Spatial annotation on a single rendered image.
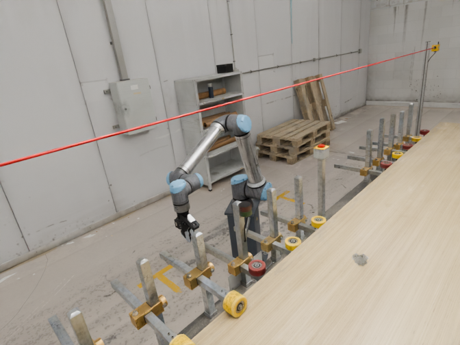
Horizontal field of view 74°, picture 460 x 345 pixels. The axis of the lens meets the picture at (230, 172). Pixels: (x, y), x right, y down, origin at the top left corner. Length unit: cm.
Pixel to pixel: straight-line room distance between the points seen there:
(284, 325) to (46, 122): 313
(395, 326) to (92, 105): 345
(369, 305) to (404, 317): 11
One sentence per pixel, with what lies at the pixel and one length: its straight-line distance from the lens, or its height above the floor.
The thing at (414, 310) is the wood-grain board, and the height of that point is 90.
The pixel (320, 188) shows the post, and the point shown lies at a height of 95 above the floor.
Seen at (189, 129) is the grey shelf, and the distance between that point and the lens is 430.
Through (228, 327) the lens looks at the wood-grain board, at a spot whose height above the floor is 90.
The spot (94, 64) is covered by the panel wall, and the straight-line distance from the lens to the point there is 388.
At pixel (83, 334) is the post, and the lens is 118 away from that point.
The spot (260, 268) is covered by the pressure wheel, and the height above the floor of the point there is 91.
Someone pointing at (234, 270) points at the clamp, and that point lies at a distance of 151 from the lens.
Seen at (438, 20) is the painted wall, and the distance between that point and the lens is 905.
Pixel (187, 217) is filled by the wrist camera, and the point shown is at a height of 99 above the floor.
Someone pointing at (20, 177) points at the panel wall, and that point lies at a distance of 373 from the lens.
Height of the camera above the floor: 182
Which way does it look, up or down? 21 degrees down
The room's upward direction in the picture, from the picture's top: 7 degrees counter-clockwise
